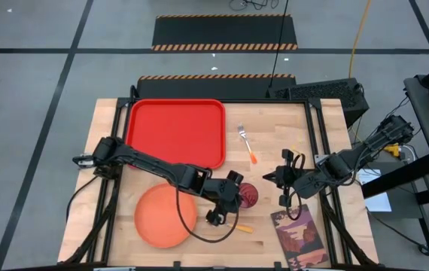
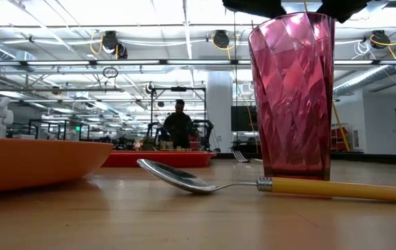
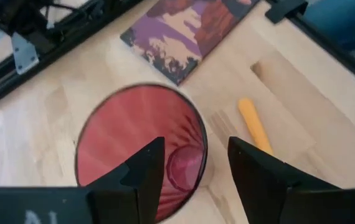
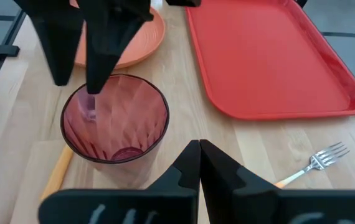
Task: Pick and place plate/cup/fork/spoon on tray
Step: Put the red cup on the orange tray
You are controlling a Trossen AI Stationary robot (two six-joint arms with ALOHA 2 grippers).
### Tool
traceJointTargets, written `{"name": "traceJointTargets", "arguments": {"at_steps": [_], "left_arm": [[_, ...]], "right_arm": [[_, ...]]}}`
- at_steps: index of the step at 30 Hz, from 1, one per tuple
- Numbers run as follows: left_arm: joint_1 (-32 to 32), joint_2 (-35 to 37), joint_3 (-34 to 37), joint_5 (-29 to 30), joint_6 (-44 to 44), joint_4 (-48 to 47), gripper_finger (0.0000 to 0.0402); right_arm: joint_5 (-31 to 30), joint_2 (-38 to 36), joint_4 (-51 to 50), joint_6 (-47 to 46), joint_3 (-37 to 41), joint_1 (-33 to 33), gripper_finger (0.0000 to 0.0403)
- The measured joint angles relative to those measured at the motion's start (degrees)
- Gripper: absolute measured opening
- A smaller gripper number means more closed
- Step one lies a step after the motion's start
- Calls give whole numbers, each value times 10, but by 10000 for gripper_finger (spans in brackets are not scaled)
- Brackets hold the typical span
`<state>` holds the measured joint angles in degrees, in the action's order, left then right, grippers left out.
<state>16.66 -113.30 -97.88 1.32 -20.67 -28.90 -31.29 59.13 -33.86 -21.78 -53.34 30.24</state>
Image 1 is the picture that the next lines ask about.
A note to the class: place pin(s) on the black perforated computer case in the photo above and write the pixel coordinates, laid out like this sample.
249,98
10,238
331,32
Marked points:
323,98

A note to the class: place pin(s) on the white paper sheet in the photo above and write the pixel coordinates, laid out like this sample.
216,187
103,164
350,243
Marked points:
378,201

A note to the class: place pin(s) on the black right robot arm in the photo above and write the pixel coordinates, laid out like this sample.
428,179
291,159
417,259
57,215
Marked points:
350,160

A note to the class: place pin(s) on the dark red translucent cup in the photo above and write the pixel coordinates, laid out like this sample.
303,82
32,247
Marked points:
250,195

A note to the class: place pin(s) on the orange round plate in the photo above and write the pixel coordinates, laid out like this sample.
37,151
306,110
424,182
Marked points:
162,222

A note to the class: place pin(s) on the red plastic tray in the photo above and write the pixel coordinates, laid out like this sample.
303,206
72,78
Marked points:
177,128

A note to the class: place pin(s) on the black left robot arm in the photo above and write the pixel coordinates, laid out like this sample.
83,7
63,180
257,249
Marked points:
143,160

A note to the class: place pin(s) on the narrow hazard-striped black floor mat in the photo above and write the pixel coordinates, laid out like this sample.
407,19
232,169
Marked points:
214,88

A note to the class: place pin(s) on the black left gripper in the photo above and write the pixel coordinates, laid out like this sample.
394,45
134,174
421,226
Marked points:
226,193

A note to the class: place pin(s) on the large hazard-striped black floor mat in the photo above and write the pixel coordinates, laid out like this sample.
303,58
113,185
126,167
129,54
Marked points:
222,32

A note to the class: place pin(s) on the illustrated book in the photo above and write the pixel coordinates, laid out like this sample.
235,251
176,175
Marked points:
297,241

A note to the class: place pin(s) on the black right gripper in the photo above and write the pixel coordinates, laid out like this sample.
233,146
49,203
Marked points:
293,177

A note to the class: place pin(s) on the black metal table frame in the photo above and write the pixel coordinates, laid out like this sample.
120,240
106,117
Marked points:
122,102

